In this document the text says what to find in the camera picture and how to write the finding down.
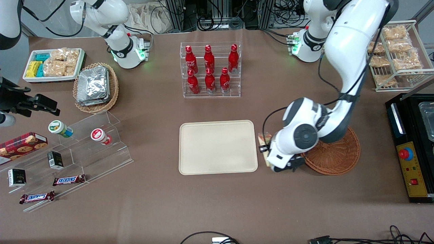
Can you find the triangular sandwich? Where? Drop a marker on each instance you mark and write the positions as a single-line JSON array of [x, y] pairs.
[[265, 139]]

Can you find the red tartan cookie box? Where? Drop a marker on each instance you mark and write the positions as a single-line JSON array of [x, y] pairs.
[[22, 146]]

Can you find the teal snack packet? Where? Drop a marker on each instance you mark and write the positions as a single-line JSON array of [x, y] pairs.
[[43, 57], [40, 70]]

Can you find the red emergency stop button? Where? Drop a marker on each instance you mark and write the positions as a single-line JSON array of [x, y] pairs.
[[406, 154]]

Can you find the yellow control panel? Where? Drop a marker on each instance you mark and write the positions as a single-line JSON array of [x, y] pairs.
[[412, 169]]

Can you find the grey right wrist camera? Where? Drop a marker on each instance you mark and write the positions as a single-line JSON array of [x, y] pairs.
[[6, 120]]

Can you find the aluminium frame post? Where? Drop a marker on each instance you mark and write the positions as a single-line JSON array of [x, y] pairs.
[[266, 13], [176, 15]]

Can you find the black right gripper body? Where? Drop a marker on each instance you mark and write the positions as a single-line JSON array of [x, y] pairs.
[[13, 100]]

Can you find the red rocker switch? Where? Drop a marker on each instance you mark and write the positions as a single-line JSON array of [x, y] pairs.
[[414, 181]]

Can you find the black countertop appliance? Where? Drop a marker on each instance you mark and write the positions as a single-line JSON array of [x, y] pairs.
[[393, 128]]

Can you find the white rectangular snack tray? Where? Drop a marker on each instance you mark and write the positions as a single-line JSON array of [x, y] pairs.
[[51, 79]]

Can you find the yellow snack packet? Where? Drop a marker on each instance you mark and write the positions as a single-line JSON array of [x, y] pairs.
[[33, 69]]

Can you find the bagged fried snack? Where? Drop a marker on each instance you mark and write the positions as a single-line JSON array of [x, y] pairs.
[[385, 80], [377, 47], [407, 61], [395, 32], [379, 61], [399, 45]]

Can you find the red lid yogurt cup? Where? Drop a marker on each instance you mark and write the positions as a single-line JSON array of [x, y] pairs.
[[99, 135]]

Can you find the clear metal pan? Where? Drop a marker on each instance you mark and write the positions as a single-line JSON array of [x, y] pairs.
[[428, 118]]

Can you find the clear bag rice crackers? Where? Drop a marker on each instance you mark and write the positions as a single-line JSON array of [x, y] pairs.
[[70, 71], [72, 57], [58, 55], [54, 68]]

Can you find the clear acrylic bottle rack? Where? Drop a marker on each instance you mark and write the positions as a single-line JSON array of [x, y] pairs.
[[184, 93]]

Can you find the Snickers chocolate bar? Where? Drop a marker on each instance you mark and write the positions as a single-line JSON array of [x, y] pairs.
[[68, 180], [36, 197]]

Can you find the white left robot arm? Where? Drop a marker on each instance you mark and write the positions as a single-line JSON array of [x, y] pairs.
[[349, 44]]

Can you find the red cola bottle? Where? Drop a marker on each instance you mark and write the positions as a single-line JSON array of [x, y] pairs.
[[210, 83], [224, 82], [233, 59], [209, 58], [193, 84], [191, 60]]

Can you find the tan oval wicker basket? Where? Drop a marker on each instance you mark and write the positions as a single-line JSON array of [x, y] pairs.
[[114, 88]]

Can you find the small black carton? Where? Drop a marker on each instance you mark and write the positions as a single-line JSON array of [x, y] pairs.
[[17, 178], [55, 160]]

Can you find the clear acrylic step display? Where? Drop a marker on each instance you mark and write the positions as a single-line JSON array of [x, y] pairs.
[[98, 159]]

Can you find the beige cloth bag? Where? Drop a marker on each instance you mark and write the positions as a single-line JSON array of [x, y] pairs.
[[149, 17]]

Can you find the silver foil packet stack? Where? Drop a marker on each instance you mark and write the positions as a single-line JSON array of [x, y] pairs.
[[92, 86]]

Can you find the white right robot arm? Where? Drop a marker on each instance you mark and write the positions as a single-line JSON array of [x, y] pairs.
[[117, 44]]

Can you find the small white device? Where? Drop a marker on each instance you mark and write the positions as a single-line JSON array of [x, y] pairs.
[[222, 241]]

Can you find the green lid yogurt cup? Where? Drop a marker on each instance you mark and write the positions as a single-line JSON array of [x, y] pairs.
[[58, 128]]

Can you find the beige plastic tray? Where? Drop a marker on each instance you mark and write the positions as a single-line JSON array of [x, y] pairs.
[[217, 147]]

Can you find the brown round wicker basket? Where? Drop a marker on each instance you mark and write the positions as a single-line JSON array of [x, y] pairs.
[[339, 159]]

